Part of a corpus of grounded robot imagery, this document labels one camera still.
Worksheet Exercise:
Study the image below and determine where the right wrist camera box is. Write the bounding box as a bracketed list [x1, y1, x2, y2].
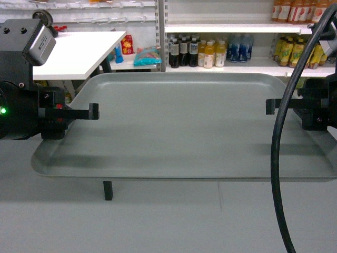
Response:
[319, 24, 336, 57]

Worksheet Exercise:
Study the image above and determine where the grey rectangular serving tray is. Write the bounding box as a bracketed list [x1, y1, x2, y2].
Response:
[31, 72, 337, 183]

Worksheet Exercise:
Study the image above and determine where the orange juice bottle left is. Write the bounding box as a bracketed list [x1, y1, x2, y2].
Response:
[276, 0, 292, 23]

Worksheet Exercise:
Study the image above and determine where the dark tea bottle front left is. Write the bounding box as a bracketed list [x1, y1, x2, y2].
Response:
[169, 38, 179, 69]

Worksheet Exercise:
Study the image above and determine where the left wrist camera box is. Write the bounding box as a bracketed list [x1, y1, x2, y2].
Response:
[28, 25, 56, 66]

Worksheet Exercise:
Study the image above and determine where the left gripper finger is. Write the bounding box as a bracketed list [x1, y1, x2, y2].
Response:
[63, 103, 100, 120]

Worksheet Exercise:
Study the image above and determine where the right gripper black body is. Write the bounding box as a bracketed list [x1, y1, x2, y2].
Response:
[294, 75, 336, 131]

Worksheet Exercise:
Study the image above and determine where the teal snack bag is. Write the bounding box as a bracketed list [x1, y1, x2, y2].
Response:
[133, 46, 162, 66]

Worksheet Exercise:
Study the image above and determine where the blue drink bottle right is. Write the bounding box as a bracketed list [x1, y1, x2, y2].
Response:
[239, 34, 253, 62]

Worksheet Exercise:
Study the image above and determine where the red snack packet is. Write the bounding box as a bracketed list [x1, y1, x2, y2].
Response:
[121, 34, 134, 55]

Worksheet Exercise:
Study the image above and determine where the blue drink bottle left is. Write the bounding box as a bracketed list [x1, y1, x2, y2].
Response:
[227, 34, 241, 62]

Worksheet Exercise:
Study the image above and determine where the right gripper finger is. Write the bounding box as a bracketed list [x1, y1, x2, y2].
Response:
[265, 99, 303, 115]

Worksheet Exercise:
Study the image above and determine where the white upper shelf board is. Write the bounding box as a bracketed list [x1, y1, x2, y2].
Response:
[164, 23, 312, 35]

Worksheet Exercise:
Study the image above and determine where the yellow juice bottle back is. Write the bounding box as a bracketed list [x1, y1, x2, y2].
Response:
[197, 40, 206, 66]

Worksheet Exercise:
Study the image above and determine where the thick black cable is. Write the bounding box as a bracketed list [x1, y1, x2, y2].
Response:
[270, 3, 337, 253]

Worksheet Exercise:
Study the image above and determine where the yellow juice bottle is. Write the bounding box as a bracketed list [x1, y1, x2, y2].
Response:
[204, 41, 214, 69]
[197, 40, 206, 66]
[215, 41, 226, 67]

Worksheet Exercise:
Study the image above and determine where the dark tea bottle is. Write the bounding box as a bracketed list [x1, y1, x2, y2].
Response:
[189, 37, 199, 67]
[179, 37, 187, 66]
[169, 38, 179, 69]

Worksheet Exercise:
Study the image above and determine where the orange juice bottle right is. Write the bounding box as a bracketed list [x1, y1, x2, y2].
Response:
[310, 0, 329, 23]

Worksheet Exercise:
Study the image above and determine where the white checkout table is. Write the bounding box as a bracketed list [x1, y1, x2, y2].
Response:
[33, 31, 126, 81]

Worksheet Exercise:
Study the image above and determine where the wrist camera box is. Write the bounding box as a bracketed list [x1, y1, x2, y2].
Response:
[319, 24, 336, 57]
[28, 25, 56, 66]

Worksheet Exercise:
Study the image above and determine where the yellow juice bottle front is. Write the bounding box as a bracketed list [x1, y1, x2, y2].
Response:
[204, 41, 214, 69]

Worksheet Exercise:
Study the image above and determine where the orange juice bottle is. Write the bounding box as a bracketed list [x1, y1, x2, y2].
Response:
[276, 0, 292, 23]
[310, 0, 329, 23]

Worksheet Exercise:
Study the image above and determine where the dark tea bottle middle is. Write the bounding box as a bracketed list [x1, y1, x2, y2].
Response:
[179, 37, 187, 66]

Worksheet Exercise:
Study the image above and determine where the dark tea bottle right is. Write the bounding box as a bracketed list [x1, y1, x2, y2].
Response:
[189, 37, 199, 67]

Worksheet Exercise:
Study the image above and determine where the yellow green tea bottle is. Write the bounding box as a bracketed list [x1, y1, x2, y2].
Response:
[288, 38, 305, 68]

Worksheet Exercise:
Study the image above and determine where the blue drink bottle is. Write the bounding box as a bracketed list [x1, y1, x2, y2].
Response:
[227, 34, 241, 62]
[239, 34, 253, 62]

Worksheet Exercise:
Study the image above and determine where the yellow juice bottle right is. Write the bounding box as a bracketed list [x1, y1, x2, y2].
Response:
[215, 41, 226, 67]

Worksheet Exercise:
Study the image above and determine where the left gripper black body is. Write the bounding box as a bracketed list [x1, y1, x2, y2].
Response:
[38, 87, 72, 140]

